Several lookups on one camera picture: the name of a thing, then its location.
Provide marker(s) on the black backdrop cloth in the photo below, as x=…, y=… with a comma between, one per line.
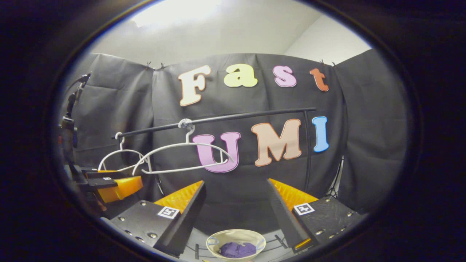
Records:
x=364, y=127

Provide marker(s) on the purple ribbed knit garment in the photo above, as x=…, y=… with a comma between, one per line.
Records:
x=236, y=250

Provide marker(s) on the cream round laundry hamper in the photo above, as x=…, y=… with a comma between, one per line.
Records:
x=218, y=238

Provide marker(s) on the white plastic hanger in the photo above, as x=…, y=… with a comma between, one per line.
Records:
x=188, y=137
x=121, y=143

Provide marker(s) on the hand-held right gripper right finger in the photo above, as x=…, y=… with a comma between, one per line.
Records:
x=284, y=218

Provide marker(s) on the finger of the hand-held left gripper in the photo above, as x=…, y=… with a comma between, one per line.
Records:
x=98, y=183
x=105, y=174

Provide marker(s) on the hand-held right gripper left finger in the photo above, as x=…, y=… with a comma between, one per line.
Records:
x=191, y=218

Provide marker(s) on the clear tape wad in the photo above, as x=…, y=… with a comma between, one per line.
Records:
x=185, y=123

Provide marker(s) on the black tripod stand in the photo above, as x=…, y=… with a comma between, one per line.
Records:
x=338, y=182

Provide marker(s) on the black clothes rack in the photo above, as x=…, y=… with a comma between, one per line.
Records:
x=255, y=115

